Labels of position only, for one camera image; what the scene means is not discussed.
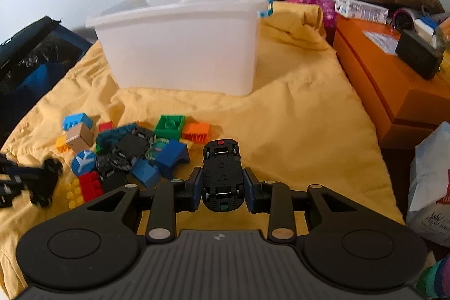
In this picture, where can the red studded block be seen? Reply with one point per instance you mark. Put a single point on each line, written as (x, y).
(90, 184)

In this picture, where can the colourful striped cloth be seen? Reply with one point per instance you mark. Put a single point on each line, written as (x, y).
(436, 280)

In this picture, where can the white paper bag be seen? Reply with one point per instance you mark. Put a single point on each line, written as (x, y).
(432, 187)

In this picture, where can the blue arch block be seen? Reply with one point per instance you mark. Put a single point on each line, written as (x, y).
(172, 156)

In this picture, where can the purple tape roll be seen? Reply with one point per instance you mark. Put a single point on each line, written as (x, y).
(403, 19)

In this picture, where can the green square block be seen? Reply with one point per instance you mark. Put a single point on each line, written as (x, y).
(170, 127)

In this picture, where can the white and blue item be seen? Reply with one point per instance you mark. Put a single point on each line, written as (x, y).
(426, 26)

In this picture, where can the small white carton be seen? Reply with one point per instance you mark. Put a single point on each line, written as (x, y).
(362, 9)

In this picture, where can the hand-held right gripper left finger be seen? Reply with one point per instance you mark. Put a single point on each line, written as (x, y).
(198, 188)

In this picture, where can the small yellow block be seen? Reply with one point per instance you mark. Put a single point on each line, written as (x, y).
(61, 144)

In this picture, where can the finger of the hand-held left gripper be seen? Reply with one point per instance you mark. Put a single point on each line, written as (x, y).
(38, 194)
(31, 170)

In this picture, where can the black toy car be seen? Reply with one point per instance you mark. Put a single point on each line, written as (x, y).
(222, 177)

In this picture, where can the dark blue bag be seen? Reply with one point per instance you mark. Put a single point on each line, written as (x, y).
(31, 75)

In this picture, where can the black box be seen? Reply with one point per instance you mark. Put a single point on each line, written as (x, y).
(418, 55)

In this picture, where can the orange block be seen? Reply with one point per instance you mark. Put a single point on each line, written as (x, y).
(196, 134)

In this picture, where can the blue wedge block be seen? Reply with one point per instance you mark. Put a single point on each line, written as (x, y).
(146, 173)

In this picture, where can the orange box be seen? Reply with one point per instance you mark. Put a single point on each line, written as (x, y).
(386, 89)

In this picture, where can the blue studded block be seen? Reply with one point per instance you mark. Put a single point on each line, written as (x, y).
(75, 120)

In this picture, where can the beige cube block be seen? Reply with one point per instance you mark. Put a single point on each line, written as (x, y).
(81, 138)

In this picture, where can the round blue airplane block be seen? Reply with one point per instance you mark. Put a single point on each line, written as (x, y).
(83, 162)

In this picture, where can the yellow cloth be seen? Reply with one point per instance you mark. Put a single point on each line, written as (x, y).
(288, 131)

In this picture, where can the yellow studded block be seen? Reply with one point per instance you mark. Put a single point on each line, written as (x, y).
(73, 192)

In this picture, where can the small red block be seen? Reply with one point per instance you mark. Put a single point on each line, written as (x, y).
(106, 126)

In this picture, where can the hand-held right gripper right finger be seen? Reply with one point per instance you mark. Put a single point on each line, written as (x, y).
(250, 191)

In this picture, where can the white plastic bin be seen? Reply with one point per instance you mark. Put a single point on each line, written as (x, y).
(182, 43)

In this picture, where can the black wheeled toy chassis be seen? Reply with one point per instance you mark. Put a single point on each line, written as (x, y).
(123, 154)

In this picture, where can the teal toy truck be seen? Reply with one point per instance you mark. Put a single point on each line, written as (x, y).
(112, 136)

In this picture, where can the pink shiny object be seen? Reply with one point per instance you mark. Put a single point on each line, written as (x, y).
(318, 6)

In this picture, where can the clear green toy piece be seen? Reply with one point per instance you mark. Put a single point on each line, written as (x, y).
(159, 148)

